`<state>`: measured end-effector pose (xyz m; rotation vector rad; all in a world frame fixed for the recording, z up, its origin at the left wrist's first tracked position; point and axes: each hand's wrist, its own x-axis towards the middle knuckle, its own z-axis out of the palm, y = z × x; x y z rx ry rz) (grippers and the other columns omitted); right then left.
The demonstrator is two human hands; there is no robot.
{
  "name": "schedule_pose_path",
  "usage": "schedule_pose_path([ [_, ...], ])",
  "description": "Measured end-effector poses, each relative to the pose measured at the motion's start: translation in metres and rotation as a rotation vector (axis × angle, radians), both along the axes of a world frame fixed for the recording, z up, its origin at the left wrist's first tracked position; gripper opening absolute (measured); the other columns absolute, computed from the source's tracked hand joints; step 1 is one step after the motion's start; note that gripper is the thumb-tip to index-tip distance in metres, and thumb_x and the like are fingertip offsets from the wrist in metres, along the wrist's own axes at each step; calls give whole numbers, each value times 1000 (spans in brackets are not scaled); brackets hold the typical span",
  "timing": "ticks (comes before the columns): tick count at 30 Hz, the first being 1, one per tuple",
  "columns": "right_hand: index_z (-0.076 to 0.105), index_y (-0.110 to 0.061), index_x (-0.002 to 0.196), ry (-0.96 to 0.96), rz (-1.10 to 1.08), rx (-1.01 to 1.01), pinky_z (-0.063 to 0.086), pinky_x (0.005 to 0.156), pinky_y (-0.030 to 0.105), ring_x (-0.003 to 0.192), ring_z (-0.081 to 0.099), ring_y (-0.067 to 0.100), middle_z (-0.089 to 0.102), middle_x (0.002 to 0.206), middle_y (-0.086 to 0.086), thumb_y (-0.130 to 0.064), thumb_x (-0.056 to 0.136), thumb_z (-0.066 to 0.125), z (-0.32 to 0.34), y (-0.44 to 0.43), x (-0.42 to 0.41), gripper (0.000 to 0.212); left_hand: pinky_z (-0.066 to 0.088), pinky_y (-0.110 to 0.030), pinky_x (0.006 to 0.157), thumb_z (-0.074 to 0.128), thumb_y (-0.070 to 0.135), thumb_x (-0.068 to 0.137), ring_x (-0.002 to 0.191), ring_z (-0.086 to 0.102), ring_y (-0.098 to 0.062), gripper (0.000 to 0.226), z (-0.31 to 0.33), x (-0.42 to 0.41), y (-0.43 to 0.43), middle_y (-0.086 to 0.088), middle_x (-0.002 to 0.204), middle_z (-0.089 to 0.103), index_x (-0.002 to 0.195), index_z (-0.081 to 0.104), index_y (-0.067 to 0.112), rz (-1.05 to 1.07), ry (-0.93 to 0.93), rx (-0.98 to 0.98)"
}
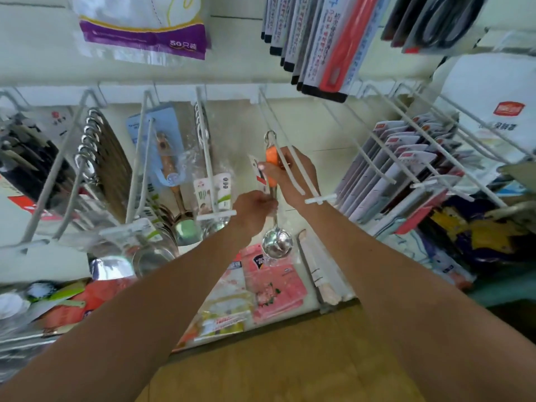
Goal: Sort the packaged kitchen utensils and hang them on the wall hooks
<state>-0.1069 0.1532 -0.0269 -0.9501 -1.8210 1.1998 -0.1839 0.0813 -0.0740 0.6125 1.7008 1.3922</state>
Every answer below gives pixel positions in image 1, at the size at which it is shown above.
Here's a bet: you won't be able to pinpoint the teal plastic stool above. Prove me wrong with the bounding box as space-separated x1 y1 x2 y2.
469 267 536 312

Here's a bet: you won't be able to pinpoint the hanging steel ladle packets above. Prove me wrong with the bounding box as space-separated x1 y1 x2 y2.
191 100 238 236

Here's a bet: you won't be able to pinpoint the person's left hand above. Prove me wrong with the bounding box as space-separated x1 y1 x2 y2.
228 190 277 242

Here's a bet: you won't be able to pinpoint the pile of plastic wrapped utensils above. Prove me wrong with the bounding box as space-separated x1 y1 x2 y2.
0 284 85 369

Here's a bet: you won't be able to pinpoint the white purple bag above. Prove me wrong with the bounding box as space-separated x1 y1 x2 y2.
71 0 210 64

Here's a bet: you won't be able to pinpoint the row of hanging flat packets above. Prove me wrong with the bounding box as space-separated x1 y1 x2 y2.
261 0 391 104

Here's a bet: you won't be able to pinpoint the yellow white printed packet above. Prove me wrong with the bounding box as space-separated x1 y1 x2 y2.
174 264 257 350

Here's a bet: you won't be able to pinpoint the person's right forearm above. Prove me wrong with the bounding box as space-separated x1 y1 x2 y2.
303 200 536 402

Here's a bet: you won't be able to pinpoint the orange-handled steel ladle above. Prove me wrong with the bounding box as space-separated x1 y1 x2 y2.
251 130 295 261

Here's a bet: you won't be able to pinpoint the person's left forearm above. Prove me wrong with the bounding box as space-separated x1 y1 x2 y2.
0 230 261 402

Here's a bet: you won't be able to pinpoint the hanging black tool packets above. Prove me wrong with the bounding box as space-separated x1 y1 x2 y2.
0 113 65 216

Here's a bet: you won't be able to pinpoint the row of scissors packets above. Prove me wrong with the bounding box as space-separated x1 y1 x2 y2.
335 113 472 236

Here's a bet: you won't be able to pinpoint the yellow purple packet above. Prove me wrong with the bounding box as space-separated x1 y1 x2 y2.
419 197 536 266

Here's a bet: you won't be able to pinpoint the white wrapped bar packet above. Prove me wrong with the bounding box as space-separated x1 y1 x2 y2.
297 228 345 307

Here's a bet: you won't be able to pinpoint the person's right hand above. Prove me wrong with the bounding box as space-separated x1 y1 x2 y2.
268 146 324 214

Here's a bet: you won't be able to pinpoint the pink printed packets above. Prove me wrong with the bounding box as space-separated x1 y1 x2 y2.
238 242 308 324

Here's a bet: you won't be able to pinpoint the blue card utensil packet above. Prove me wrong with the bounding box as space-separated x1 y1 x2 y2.
126 104 188 188

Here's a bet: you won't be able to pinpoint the blue white cloth packet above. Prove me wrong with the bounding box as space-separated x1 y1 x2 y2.
381 230 478 291

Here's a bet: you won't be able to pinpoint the white bag red label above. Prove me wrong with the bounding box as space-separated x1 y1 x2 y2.
431 52 536 166

